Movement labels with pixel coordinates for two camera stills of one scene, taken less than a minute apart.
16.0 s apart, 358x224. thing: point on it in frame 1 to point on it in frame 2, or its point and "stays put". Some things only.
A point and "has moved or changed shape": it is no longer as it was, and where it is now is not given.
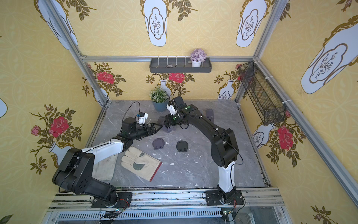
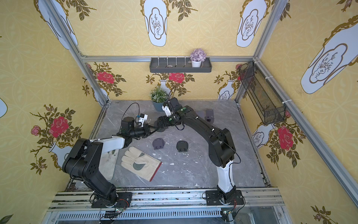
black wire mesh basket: (270, 107) stays put
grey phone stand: (168, 129) has moved or changed shape
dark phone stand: (182, 146) stays put
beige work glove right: (141, 163) stays put
